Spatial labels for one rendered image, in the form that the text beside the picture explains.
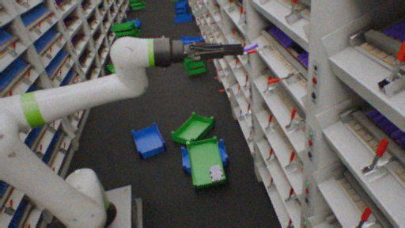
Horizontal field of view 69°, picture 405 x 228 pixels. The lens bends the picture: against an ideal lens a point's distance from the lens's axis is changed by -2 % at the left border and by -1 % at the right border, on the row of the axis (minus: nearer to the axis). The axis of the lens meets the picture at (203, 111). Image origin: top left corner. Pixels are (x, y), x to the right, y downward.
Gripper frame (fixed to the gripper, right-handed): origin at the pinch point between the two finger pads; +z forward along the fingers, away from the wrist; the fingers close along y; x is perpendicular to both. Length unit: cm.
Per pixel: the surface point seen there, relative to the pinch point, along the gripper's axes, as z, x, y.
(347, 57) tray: 15.3, 12.4, 40.0
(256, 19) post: 17.8, 1.1, -33.5
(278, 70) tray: 17.1, -7.9, 0.7
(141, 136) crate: -46, -110, -105
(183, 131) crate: -13, -105, -100
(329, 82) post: 14.9, 4.8, 36.5
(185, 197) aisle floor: -16, -105, -33
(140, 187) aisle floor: -45, -110, -49
